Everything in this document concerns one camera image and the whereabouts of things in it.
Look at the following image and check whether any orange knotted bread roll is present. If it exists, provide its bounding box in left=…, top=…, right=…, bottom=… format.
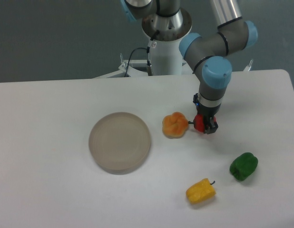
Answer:
left=162, top=112, right=189, bottom=138

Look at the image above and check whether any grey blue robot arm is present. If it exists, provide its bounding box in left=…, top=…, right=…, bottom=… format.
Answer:
left=121, top=0, right=258, bottom=134

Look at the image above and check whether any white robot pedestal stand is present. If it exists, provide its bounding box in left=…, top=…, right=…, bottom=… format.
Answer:
left=92, top=7, right=255, bottom=79

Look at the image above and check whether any red toy bell pepper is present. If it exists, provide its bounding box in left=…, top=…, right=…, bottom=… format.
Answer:
left=188, top=114, right=205, bottom=133

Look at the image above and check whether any black cable with connector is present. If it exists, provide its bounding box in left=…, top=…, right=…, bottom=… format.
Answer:
left=124, top=29, right=161, bottom=77

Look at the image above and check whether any yellow toy bell pepper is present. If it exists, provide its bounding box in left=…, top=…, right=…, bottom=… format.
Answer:
left=186, top=178, right=216, bottom=204

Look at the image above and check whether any green toy bell pepper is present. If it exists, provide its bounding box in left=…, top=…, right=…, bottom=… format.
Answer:
left=229, top=152, right=258, bottom=181

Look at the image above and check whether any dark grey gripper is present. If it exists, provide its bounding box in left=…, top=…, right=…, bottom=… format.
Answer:
left=193, top=93, right=221, bottom=134

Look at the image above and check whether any round beige plate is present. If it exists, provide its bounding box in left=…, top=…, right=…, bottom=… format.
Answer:
left=88, top=112, right=151, bottom=175

